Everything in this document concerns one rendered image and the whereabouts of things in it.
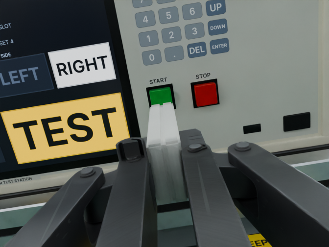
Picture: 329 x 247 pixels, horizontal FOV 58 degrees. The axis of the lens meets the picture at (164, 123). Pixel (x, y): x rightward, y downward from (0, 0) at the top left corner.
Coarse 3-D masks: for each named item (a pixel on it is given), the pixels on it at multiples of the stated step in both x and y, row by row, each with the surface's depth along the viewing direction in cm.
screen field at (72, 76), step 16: (80, 48) 24; (96, 48) 24; (0, 64) 24; (16, 64) 24; (32, 64) 24; (48, 64) 24; (64, 64) 24; (80, 64) 24; (96, 64) 24; (112, 64) 24; (0, 80) 25; (16, 80) 25; (32, 80) 25; (48, 80) 25; (64, 80) 25; (80, 80) 25; (96, 80) 25; (0, 96) 25
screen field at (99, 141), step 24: (120, 96) 25; (24, 120) 26; (48, 120) 26; (72, 120) 26; (96, 120) 26; (120, 120) 26; (24, 144) 26; (48, 144) 27; (72, 144) 27; (96, 144) 27
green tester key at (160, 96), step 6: (150, 90) 25; (156, 90) 25; (162, 90) 25; (168, 90) 25; (150, 96) 25; (156, 96) 25; (162, 96) 25; (168, 96) 25; (156, 102) 25; (162, 102) 25
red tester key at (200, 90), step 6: (198, 84) 25; (204, 84) 25; (210, 84) 25; (198, 90) 25; (204, 90) 25; (210, 90) 25; (198, 96) 25; (204, 96) 25; (210, 96) 25; (216, 96) 25; (198, 102) 25; (204, 102) 25; (210, 102) 25; (216, 102) 25
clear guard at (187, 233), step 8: (248, 224) 26; (160, 232) 27; (168, 232) 27; (176, 232) 27; (184, 232) 26; (192, 232) 26; (248, 232) 25; (256, 232) 25; (160, 240) 26; (168, 240) 26; (176, 240) 26; (184, 240) 26; (192, 240) 25
